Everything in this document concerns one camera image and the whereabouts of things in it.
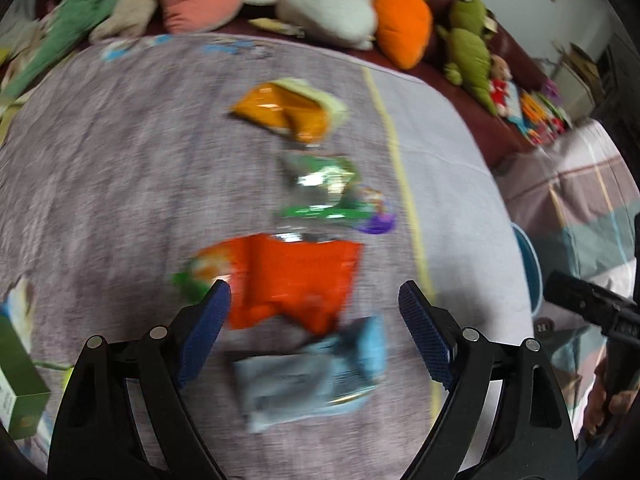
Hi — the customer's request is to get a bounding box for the orange red snack wrapper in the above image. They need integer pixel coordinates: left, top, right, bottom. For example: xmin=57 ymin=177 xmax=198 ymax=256
xmin=174 ymin=233 xmax=363 ymax=336

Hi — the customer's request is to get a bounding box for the person right hand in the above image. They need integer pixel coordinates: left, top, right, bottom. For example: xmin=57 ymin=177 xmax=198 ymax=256
xmin=582 ymin=358 xmax=639 ymax=436

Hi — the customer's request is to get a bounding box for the light blue snack wrapper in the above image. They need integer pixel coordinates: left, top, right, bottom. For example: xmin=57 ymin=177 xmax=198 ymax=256
xmin=233 ymin=315 xmax=387 ymax=434

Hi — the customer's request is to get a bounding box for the plaid pink teal blanket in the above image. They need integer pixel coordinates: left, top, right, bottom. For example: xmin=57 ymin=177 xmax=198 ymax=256
xmin=494 ymin=120 xmax=639 ymax=431

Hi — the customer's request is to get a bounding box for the red dressed small doll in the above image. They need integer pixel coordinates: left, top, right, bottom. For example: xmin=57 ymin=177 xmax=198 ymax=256
xmin=489 ymin=54 xmax=512 ymax=118

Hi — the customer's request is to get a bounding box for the purple small wrapper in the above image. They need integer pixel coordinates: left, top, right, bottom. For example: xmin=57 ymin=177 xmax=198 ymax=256
xmin=355 ymin=214 xmax=396 ymax=235

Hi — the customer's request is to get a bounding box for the dark red leather sofa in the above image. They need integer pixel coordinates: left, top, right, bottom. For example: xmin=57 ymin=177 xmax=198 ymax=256
xmin=29 ymin=0 xmax=551 ymax=172

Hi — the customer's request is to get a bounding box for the orange yellow snack bag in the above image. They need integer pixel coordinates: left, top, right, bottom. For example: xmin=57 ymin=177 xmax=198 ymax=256
xmin=230 ymin=77 xmax=349 ymax=146

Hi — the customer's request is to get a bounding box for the orange carrot bunny plush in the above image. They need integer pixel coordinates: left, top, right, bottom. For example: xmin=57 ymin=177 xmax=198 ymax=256
xmin=373 ymin=0 xmax=433 ymax=70

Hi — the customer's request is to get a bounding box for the white duck plush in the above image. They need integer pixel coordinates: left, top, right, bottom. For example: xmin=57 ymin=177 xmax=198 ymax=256
xmin=243 ymin=0 xmax=378 ymax=51

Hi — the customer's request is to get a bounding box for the green silver snack wrapper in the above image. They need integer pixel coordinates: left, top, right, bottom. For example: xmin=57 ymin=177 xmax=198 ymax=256
xmin=279 ymin=150 xmax=394 ymax=227

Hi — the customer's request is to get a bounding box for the light blue trash bin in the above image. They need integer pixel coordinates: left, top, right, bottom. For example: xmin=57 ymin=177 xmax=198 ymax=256
xmin=512 ymin=223 xmax=544 ymax=316

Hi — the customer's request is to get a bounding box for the green frog plush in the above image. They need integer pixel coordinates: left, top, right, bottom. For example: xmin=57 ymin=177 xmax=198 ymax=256
xmin=437 ymin=0 xmax=497 ymax=116

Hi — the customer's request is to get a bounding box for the beige bear plush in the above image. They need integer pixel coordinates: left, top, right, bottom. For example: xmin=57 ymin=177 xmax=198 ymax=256
xmin=89 ymin=0 xmax=158 ymax=44

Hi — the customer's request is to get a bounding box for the pink grey tablecloth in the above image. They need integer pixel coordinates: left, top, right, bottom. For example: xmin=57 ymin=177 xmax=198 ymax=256
xmin=1 ymin=35 xmax=533 ymax=479

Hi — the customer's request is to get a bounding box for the green box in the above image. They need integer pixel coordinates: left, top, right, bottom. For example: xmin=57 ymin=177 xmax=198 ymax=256
xmin=1 ymin=299 xmax=51 ymax=440

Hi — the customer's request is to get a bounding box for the green dinosaur plush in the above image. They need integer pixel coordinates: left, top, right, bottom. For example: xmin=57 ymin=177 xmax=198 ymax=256
xmin=1 ymin=0 xmax=116 ymax=105

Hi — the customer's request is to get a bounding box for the colourful toy pile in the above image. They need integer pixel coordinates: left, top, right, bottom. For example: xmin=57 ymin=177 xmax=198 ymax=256
xmin=510 ymin=88 xmax=572 ymax=146

